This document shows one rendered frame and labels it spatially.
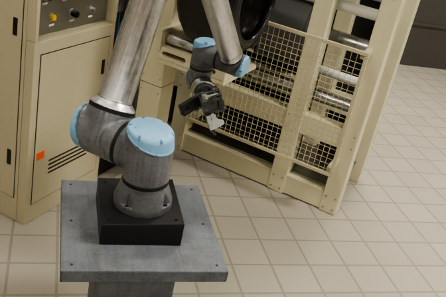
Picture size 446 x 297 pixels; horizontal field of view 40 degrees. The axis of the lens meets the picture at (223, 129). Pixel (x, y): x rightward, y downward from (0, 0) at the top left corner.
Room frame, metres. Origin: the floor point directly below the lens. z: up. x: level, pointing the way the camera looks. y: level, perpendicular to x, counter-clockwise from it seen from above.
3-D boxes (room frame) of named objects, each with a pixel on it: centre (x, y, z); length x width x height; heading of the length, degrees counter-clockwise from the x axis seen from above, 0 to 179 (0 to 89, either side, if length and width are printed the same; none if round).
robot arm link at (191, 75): (2.28, 0.13, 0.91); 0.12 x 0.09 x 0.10; 18
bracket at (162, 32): (2.90, 0.30, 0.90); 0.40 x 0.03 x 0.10; 158
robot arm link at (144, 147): (1.68, 0.22, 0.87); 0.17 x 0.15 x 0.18; 67
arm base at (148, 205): (1.68, 0.21, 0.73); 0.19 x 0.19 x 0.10
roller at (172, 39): (2.71, 0.19, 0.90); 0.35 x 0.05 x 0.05; 68
